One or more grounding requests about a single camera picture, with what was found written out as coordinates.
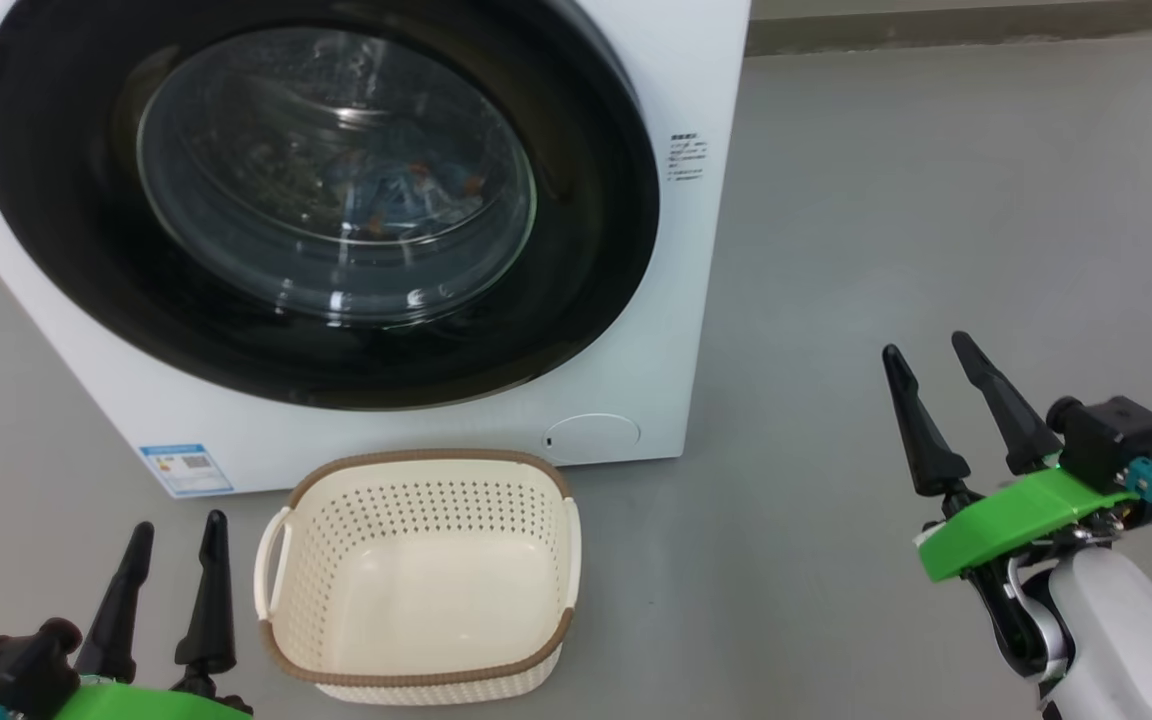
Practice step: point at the blue orange-patterned garment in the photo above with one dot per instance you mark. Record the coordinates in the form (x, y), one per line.
(406, 195)

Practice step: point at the stainless steel washing machine drum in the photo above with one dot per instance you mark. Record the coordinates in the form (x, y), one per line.
(226, 150)

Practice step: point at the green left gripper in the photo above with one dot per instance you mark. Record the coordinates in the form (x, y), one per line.
(146, 702)

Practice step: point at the white front-load washing machine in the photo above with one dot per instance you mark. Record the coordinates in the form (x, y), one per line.
(656, 300)

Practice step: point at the cream perforated laundry basket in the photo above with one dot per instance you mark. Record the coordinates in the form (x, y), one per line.
(416, 480)

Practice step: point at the round white filter cover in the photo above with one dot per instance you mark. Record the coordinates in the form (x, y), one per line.
(591, 438)

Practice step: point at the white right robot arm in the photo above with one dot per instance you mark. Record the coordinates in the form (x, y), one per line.
(1126, 640)

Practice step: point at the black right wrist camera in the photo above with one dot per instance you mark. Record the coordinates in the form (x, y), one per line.
(1116, 440)

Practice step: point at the blue energy label sticker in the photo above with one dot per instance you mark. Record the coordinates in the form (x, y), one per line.
(186, 470)

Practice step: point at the black glass washer door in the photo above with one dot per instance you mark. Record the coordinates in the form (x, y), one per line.
(66, 230)

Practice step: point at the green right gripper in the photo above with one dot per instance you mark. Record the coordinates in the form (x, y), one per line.
(1006, 520)

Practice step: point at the small printed text label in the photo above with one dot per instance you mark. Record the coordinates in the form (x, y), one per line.
(687, 157)

